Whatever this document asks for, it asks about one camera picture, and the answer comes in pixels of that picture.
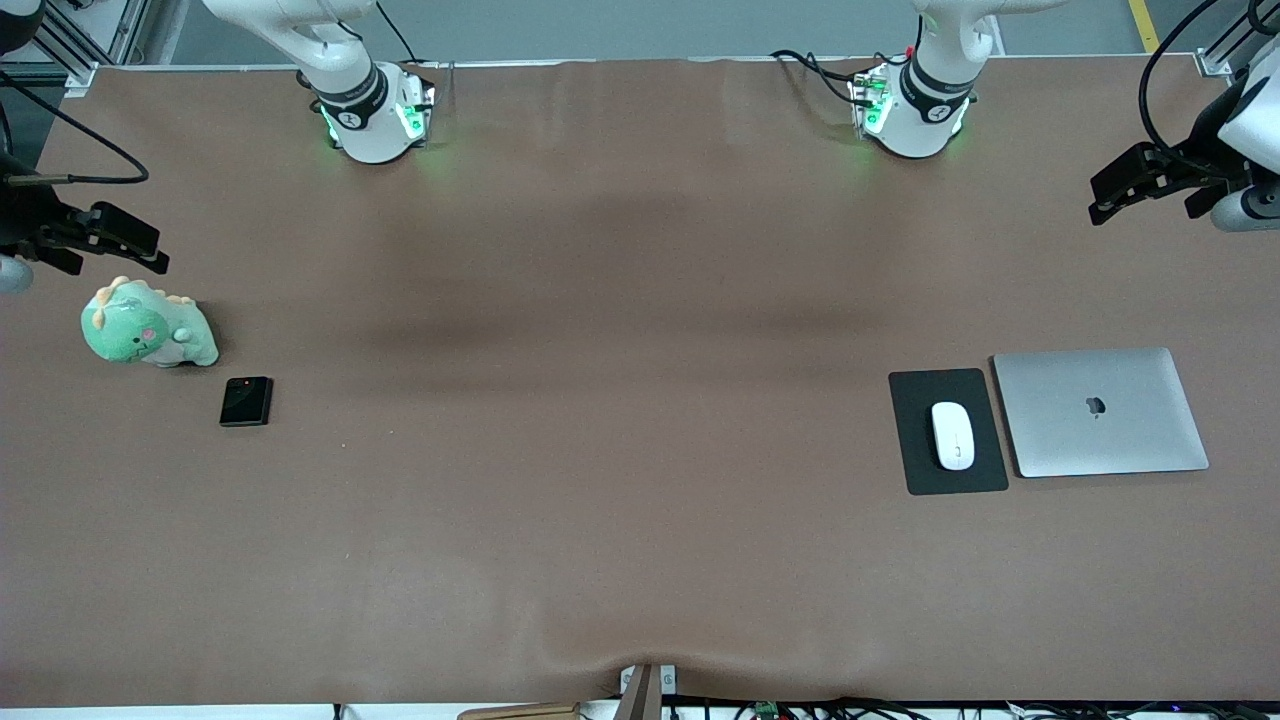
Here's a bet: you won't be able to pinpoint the white computer mouse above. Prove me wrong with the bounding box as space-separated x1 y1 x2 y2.
931 401 976 471

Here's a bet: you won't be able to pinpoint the brown table cover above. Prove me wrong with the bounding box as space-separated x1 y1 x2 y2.
0 55 1280 707

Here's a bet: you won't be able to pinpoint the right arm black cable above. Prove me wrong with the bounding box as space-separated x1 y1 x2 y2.
0 70 151 189

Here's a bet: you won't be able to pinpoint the metal camera stand bracket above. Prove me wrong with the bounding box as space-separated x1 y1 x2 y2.
617 663 679 720

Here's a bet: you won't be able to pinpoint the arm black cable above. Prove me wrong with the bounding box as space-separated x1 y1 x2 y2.
0 70 151 189
1140 0 1206 159

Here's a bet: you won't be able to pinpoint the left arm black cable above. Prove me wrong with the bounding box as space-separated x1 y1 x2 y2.
1140 0 1206 159

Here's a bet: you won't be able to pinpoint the aluminium frame post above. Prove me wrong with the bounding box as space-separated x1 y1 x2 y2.
1198 0 1280 79
0 0 131 96

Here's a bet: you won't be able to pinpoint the brown wooden board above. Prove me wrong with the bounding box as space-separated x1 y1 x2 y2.
458 702 583 720

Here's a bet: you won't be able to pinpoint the silver closed laptop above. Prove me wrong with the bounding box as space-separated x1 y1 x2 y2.
992 347 1211 479

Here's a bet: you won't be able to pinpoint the black mouse pad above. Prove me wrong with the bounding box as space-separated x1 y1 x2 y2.
888 368 1010 496

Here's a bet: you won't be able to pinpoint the black phone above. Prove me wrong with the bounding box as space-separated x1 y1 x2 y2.
219 376 274 429

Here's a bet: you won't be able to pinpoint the green dinosaur plush toy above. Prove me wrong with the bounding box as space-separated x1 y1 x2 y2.
80 276 220 368

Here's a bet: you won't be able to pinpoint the left base black cables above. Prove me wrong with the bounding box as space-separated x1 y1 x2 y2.
768 48 906 111

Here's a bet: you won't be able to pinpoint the right base black cable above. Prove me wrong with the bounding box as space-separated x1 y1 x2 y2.
375 0 416 66

